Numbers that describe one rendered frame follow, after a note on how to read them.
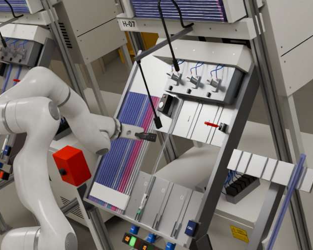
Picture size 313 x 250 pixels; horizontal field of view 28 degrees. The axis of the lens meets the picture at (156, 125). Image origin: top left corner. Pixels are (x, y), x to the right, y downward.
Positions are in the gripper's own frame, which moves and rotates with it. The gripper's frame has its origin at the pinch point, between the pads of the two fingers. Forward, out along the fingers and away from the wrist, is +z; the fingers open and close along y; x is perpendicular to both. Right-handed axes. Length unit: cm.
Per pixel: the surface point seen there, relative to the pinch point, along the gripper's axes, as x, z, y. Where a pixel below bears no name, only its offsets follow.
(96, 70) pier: -37, 206, 351
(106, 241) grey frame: 54, 23, 39
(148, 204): 26.3, 6.5, -2.6
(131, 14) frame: -47, -1, 25
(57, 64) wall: -33, 167, 364
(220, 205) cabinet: 22.0, 37.4, -11.3
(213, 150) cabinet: 2, 63, 25
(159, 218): 29.5, 5.9, -11.2
